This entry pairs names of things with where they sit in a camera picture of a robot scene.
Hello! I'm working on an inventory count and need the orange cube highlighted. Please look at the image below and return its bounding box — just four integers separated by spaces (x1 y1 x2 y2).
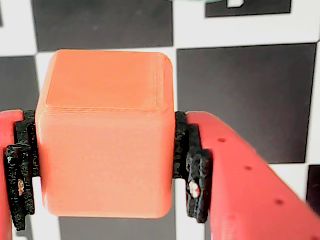
34 49 176 220

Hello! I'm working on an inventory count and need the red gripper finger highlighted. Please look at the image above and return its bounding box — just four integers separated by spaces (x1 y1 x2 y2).
0 109 41 240
172 110 320 240

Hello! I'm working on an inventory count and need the black white marker board mat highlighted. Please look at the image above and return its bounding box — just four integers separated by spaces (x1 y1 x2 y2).
0 0 320 240

